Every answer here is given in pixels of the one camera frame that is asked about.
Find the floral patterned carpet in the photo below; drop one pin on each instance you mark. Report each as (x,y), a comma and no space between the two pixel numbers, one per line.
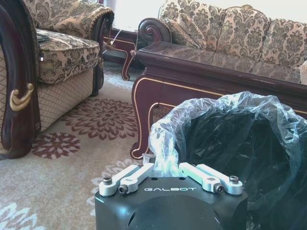
(60,167)

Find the dark wooden coffee table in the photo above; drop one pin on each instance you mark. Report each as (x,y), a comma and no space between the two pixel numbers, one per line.
(192,76)

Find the black trash bin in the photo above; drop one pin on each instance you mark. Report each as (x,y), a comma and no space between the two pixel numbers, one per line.
(239,148)

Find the floral patterned armchair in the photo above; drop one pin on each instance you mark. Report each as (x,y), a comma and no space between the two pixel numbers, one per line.
(62,60)

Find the dark wooden side table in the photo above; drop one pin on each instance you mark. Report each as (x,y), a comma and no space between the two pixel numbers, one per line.
(124,48)

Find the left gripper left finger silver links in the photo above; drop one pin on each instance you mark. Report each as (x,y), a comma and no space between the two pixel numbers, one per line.
(130,177)

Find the clear plastic bin liner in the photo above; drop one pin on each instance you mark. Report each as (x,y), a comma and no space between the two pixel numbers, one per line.
(168,134)

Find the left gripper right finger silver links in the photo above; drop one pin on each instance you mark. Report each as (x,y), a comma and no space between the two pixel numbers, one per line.
(211,178)

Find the floral patterned long sofa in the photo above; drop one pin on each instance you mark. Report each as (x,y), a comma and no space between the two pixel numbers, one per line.
(239,36)

